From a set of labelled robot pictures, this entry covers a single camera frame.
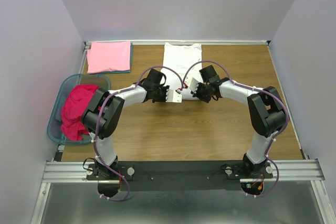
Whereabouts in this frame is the red t-shirt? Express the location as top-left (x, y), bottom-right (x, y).
top-left (61, 84), bottom-right (98, 141)

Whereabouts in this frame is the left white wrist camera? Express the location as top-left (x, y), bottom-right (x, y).
top-left (166, 89), bottom-right (182, 103)

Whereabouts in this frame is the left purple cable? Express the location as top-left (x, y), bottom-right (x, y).
top-left (93, 66), bottom-right (184, 202)

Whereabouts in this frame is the aluminium frame rail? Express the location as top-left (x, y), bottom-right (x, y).
top-left (31, 159), bottom-right (335, 223)

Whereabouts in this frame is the blue plastic basket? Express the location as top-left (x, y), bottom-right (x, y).
top-left (47, 73), bottom-right (111, 146)

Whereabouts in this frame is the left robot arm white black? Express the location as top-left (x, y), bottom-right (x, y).
top-left (81, 68), bottom-right (170, 179)

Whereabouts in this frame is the folded teal t-shirt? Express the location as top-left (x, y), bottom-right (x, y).
top-left (88, 41), bottom-right (134, 76)

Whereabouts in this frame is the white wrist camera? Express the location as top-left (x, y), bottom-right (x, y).
top-left (184, 77), bottom-right (200, 94)
top-left (166, 89), bottom-right (182, 103)

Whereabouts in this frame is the white t-shirt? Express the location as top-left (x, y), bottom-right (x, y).
top-left (161, 43), bottom-right (202, 89)

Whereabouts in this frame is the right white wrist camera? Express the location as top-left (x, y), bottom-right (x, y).
top-left (184, 77), bottom-right (200, 94)

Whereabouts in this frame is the folded pink t-shirt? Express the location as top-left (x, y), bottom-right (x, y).
top-left (87, 40), bottom-right (132, 74)

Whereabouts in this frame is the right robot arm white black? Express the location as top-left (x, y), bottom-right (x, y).
top-left (185, 66), bottom-right (289, 178)

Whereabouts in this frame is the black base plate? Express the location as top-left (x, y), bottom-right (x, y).
top-left (83, 161), bottom-right (273, 197)

